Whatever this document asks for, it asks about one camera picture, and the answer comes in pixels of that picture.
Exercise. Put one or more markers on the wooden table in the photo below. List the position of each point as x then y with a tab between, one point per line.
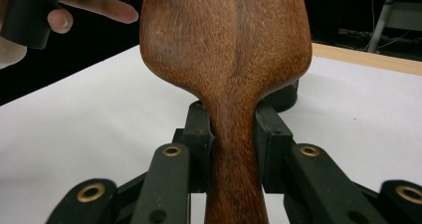
365	58

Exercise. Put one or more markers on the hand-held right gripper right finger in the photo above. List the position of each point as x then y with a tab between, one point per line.
273	141

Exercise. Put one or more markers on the black mesh cup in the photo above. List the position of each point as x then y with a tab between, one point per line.
285	98

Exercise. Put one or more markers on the brown wooden scoop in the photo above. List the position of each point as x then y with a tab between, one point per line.
229	51

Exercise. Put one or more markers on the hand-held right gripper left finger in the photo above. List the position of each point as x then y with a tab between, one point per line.
199	141

